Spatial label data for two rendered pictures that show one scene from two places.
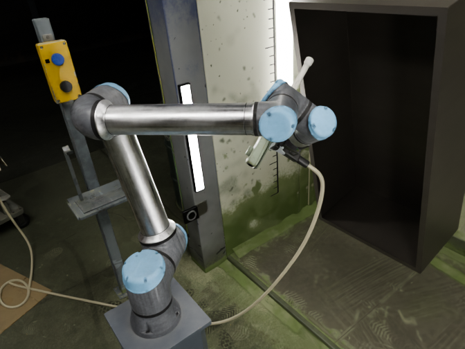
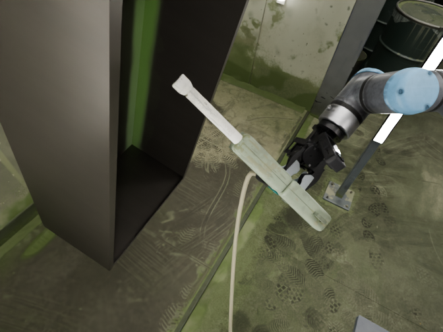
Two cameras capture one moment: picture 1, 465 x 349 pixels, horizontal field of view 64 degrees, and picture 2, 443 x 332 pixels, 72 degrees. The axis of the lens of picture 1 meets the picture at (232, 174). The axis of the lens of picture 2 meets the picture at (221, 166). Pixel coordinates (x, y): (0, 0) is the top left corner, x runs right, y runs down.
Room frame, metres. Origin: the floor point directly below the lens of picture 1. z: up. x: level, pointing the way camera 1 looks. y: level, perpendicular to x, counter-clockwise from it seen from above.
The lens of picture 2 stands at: (1.65, 0.13, 1.77)
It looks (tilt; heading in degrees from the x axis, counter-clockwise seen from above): 49 degrees down; 237
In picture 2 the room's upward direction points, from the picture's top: 9 degrees clockwise
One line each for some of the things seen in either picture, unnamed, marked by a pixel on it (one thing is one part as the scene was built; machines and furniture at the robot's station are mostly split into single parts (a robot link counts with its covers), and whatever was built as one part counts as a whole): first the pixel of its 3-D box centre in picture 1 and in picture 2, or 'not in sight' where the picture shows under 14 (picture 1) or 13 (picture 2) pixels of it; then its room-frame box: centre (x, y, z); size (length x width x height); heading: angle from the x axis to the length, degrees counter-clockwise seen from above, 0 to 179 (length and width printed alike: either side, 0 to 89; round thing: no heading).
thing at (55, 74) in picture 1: (59, 71); not in sight; (1.72, 0.73, 1.42); 0.12 x 0.06 x 0.26; 125
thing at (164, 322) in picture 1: (153, 307); not in sight; (0.99, 0.34, 0.69); 0.19 x 0.19 x 0.10
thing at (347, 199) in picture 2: not in sight; (339, 195); (0.09, -0.58, 0.01); 0.20 x 0.20 x 0.01; 35
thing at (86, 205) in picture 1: (96, 169); not in sight; (1.64, 0.66, 0.95); 0.26 x 0.15 x 0.32; 125
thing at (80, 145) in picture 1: (91, 181); not in sight; (1.77, 0.76, 0.82); 0.06 x 0.06 x 1.64; 35
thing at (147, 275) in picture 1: (147, 279); not in sight; (0.99, 0.34, 0.83); 0.17 x 0.15 x 0.18; 166
